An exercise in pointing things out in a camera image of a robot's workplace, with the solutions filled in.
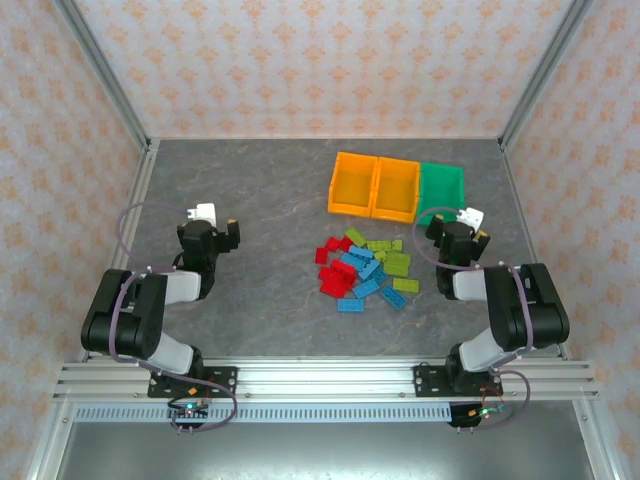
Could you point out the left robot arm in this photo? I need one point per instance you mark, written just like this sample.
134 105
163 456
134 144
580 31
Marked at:
130 320

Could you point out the green plastic bin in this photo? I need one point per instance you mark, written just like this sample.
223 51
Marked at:
440 185

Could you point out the orange plastic bin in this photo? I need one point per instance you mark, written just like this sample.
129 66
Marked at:
350 185
395 190

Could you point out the circuit board with LED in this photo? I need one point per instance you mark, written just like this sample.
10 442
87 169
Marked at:
189 412
480 414

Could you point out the grey metal sheet panel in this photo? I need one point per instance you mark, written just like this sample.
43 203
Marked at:
325 455

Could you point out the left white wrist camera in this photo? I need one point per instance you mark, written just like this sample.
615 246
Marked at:
205 212

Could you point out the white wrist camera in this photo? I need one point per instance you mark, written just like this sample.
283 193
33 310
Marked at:
472 216
205 212

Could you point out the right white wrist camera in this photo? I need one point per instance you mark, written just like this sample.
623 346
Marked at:
472 216

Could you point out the aluminium table side rail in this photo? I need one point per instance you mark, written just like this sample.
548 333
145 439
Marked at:
520 200
145 170

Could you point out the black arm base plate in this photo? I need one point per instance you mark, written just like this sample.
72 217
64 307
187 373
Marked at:
225 380
425 380

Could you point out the wide aluminium base rail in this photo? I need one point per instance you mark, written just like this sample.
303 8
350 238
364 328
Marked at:
325 380

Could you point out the aluminium frame post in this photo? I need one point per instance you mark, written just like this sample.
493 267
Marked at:
109 75
541 75

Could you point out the aluminium lower frame rail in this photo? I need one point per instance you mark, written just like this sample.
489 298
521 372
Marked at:
595 440
47 450

